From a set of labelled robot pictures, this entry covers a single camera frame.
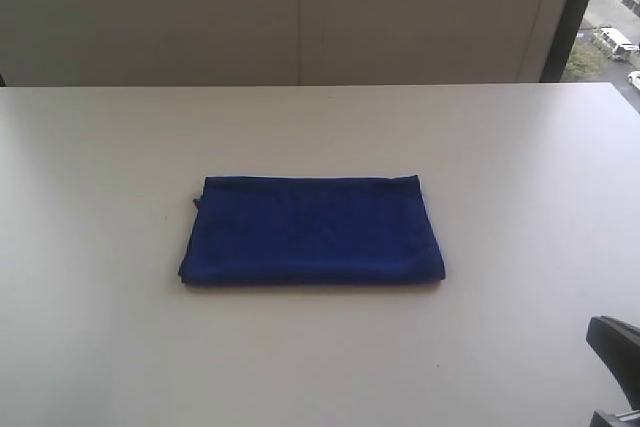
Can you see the blue microfiber towel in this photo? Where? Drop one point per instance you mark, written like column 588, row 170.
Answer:
column 264, row 231

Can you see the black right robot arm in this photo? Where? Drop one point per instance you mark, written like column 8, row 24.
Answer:
column 616, row 343

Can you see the white van outside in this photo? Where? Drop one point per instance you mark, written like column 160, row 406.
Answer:
column 614, row 44

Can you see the white car outside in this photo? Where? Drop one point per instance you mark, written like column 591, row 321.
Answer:
column 633, row 79

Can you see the black window frame post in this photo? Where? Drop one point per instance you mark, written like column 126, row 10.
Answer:
column 563, row 40

